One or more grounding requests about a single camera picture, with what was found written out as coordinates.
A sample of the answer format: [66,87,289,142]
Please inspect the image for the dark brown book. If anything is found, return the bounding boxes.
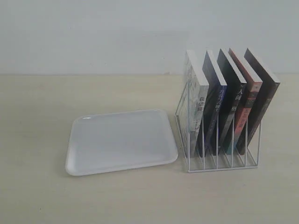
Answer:
[236,48,280,155]

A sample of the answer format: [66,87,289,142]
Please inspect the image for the black book white title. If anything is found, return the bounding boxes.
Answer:
[217,49,247,152]

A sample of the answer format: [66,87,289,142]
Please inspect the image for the white grey patterned book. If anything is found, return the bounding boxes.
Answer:
[184,49,209,158]

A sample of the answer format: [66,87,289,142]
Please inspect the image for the white plastic tray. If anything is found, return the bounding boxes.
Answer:
[65,109,178,176]

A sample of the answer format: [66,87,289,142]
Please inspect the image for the red orange book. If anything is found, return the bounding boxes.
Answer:
[224,49,263,154]

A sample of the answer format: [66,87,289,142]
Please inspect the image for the dark blue book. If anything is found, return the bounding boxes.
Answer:
[197,50,227,157]

